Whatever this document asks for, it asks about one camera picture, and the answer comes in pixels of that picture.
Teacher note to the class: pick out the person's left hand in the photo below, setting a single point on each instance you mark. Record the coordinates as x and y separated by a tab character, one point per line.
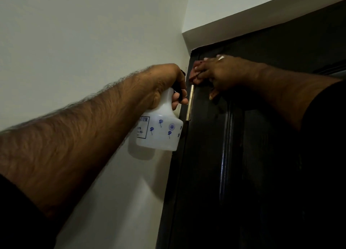
162	81

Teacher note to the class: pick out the black left sleeve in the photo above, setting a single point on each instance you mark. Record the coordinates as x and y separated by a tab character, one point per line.
21	219

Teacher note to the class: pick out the person's right forearm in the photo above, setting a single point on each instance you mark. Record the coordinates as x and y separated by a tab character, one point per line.
292	92

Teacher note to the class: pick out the black wooden door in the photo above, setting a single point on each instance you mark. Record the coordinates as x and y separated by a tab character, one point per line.
243	148

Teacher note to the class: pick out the white spray bottle black trigger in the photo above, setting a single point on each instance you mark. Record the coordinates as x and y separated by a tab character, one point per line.
162	135

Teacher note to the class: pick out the person's right hand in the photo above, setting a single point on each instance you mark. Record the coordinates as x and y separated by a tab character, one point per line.
229	73

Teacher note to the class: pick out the person's left forearm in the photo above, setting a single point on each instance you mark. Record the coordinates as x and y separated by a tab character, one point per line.
67	143

